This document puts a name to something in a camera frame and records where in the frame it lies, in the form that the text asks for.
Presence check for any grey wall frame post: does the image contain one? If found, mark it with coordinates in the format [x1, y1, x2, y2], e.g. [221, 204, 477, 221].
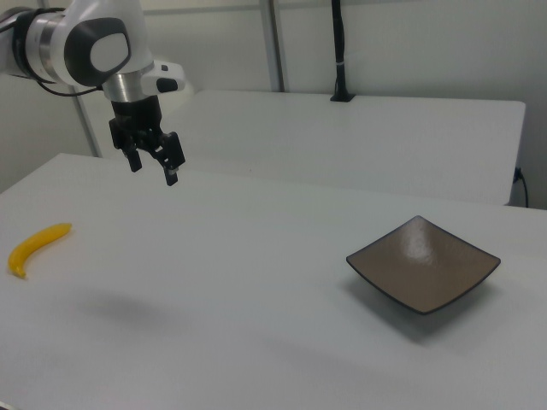
[71, 86, 104, 158]
[261, 0, 286, 93]

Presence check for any black cable along robot arm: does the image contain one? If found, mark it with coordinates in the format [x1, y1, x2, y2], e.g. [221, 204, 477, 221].
[35, 75, 106, 97]

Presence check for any white folding table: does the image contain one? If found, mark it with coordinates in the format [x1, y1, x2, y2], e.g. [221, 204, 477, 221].
[111, 89, 527, 208]

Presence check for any black power cable with plug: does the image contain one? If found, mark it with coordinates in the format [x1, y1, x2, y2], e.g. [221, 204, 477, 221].
[514, 167, 530, 209]

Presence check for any yellow banana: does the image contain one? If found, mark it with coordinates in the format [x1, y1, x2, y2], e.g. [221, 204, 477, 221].
[7, 222, 74, 281]

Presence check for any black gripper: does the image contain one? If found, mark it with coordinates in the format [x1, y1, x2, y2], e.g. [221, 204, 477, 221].
[108, 95, 187, 188]

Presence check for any brown square ceramic plate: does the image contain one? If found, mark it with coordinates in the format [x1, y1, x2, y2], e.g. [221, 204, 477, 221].
[344, 214, 502, 317]

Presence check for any black camera stand pole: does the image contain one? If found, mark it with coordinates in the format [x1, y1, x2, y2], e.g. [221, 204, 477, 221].
[329, 0, 356, 103]

